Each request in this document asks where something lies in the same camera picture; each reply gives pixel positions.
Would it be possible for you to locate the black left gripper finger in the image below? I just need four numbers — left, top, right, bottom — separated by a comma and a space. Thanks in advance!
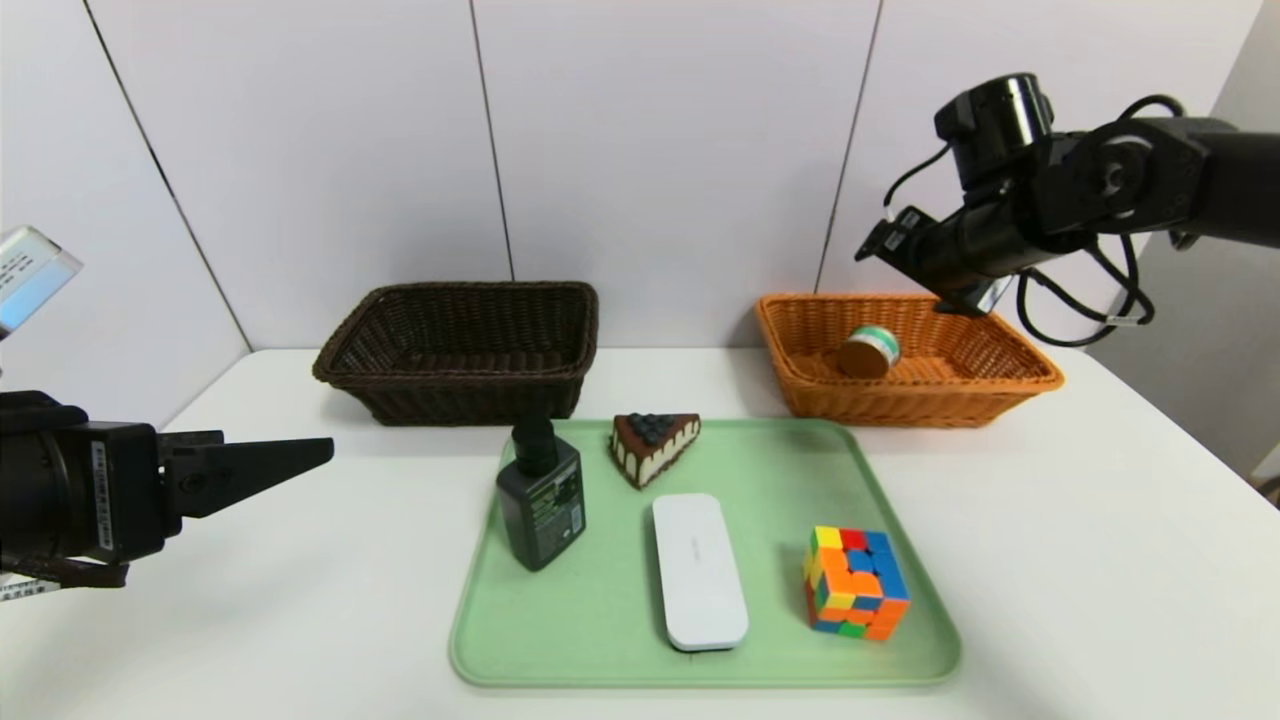
158, 430, 225, 462
163, 436, 335, 519

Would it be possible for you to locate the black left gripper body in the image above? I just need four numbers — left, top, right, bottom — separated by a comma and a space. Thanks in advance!
0, 420, 183, 570

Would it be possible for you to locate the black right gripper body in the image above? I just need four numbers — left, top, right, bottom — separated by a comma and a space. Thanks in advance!
853, 205, 1025, 299

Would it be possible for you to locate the small tin can green label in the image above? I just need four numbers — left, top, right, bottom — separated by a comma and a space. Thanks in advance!
837, 325, 902, 380

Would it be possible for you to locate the dark bottle with black cap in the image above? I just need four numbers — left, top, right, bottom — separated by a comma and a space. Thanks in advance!
496, 416, 588, 573

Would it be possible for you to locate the chocolate cake slice toy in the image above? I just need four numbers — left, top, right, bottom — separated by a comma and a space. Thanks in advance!
610, 413, 702, 491

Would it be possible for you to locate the white oblong plastic case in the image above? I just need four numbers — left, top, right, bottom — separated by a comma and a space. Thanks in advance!
652, 492, 750, 653

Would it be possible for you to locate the orange wicker basket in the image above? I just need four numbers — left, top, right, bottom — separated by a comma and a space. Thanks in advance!
754, 293, 1065, 430

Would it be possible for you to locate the dark brown wicker basket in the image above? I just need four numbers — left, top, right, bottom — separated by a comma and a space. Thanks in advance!
313, 281, 600, 428

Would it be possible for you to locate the colourful puzzle cube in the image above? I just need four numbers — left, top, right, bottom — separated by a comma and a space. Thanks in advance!
803, 525, 910, 642

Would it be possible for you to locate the light green plastic tray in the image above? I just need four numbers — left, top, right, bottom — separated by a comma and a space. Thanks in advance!
449, 418, 963, 688

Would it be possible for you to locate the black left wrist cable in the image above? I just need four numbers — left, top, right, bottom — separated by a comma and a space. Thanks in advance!
0, 553, 131, 591

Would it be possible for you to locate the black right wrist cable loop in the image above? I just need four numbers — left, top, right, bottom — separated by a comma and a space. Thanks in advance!
1015, 232, 1156, 349

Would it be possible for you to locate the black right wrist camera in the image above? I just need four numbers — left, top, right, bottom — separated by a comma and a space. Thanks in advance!
934, 72, 1057, 191

